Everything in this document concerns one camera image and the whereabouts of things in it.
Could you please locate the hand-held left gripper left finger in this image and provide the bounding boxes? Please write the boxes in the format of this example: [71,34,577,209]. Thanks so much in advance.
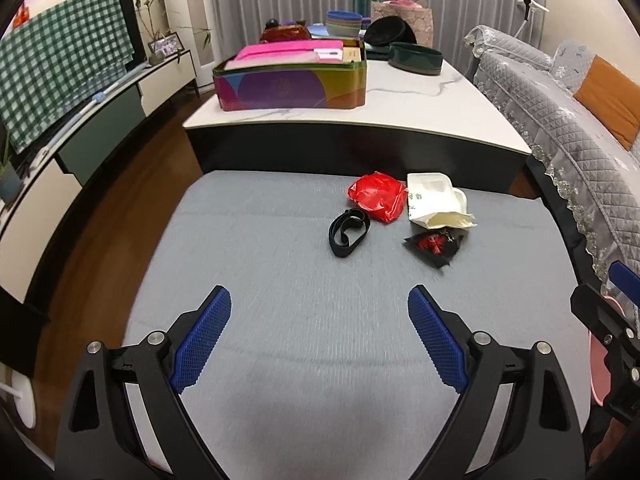
[54,284,233,480]

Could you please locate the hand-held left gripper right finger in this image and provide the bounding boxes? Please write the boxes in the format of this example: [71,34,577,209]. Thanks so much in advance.
[407,284,587,480]

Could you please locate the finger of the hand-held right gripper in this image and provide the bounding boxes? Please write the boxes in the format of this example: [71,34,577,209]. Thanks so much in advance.
[571,284,640,356]
[609,261,640,306]

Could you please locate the pink plastic bin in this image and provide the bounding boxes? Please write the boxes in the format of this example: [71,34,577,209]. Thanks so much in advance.
[587,294,627,407]

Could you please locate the black wrapper with red print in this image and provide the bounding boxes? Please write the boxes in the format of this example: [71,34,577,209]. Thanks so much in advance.
[404,227,468,269]

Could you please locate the beige paper bag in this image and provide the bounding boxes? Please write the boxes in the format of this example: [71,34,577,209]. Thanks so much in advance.
[406,172,478,231]

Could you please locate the black elastic band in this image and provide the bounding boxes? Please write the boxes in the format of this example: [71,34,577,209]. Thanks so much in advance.
[328,208,372,259]

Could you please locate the red plastic bag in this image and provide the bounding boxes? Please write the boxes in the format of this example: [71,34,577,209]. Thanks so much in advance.
[348,171,407,224]

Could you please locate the person's right hand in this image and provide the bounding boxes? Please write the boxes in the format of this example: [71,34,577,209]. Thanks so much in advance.
[589,417,640,480]

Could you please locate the grey table mat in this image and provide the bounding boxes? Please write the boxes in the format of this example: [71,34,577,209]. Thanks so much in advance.
[120,170,593,480]

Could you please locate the orange cushion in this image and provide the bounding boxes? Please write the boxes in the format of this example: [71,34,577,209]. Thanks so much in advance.
[573,55,640,151]

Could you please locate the white round object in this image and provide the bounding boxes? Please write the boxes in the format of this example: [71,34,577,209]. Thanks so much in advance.
[0,365,38,431]

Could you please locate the grey quilted sofa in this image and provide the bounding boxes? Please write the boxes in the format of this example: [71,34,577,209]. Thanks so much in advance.
[464,25,640,311]

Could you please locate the white and green TV cabinet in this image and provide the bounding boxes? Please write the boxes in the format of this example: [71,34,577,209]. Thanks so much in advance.
[0,47,201,376]

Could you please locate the white marble coffee table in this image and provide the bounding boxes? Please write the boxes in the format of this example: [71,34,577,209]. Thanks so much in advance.
[182,52,533,196]

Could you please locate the light blue stick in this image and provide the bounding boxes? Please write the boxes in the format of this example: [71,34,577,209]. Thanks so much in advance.
[25,67,151,161]

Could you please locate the colourful tin box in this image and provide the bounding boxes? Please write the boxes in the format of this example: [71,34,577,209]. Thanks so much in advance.
[212,42,369,112]

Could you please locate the white floor lamp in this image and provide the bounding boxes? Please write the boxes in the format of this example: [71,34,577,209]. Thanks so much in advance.
[517,0,551,36]

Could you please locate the dark green bowl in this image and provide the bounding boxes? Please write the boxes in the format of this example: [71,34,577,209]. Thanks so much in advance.
[388,41,444,76]

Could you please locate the bamboo plant in vase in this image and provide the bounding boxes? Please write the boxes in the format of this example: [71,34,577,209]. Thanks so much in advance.
[135,0,167,66]

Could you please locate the pink flat box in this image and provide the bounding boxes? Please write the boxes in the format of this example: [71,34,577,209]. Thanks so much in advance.
[225,40,346,68]

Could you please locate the green checked cloth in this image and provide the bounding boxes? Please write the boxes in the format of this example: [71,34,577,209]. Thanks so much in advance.
[0,0,136,156]

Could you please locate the black hat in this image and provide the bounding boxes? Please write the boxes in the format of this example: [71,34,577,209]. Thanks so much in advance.
[363,16,418,48]

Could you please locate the pink basket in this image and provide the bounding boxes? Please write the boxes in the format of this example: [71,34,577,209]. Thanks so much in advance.
[371,0,433,48]

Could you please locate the black television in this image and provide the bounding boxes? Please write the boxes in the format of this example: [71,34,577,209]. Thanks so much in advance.
[117,0,148,73]

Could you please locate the stack of blue bowls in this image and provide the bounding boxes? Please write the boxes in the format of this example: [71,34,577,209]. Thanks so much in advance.
[326,10,363,40]

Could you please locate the photo frame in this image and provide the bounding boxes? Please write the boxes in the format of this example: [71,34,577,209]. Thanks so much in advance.
[147,31,182,57]

